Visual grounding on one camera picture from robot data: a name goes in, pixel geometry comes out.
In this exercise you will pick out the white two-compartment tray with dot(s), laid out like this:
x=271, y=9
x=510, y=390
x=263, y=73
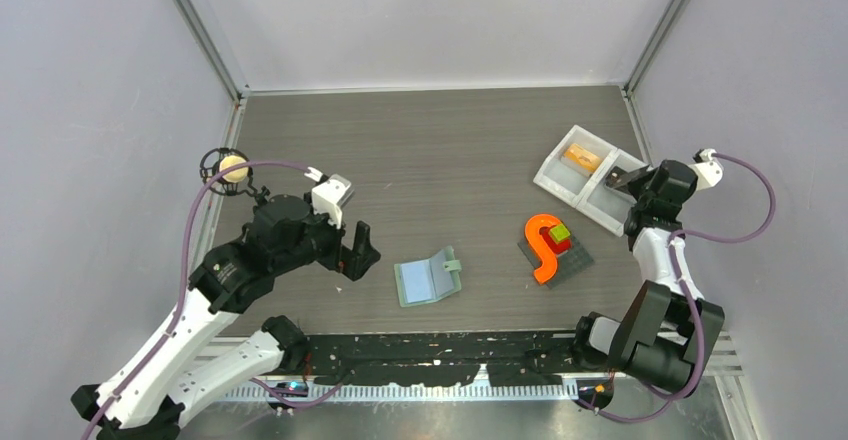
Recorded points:
x=585, y=190

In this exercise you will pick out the black credit card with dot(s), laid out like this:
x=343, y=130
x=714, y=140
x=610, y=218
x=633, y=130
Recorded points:
x=620, y=180

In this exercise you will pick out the orange curved toy piece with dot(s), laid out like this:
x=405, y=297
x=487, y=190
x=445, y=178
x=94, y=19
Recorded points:
x=535, y=239

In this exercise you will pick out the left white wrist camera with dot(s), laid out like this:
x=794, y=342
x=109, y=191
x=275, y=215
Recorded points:
x=329, y=196

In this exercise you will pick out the green leather card holder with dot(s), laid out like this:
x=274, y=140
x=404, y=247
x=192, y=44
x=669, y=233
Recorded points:
x=428, y=280

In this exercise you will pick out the aluminium rail frame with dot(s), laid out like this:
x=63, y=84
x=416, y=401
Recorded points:
x=569, y=387

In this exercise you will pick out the orange card in tray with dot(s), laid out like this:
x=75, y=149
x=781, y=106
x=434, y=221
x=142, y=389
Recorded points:
x=583, y=158

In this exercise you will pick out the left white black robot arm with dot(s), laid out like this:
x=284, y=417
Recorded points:
x=154, y=395

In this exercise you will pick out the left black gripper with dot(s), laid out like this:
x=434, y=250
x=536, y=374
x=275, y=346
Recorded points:
x=355, y=261

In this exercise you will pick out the red toy block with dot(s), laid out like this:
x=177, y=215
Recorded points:
x=556, y=249

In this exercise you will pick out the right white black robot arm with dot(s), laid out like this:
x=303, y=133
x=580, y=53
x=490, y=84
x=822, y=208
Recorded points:
x=667, y=335

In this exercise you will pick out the green toy block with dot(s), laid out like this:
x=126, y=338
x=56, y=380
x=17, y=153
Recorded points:
x=559, y=234

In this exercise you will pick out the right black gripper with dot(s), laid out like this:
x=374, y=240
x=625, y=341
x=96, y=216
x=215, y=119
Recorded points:
x=637, y=195

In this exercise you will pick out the microphone with black shock mount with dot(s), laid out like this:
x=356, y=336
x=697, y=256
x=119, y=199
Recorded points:
x=225, y=172

